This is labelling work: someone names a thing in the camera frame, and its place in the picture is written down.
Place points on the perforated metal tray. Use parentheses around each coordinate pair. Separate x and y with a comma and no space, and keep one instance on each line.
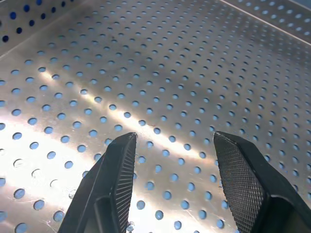
(170,72)

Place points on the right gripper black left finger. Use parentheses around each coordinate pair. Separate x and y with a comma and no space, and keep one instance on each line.
(107,187)

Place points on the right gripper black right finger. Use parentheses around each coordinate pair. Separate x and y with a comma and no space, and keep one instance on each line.
(255,191)

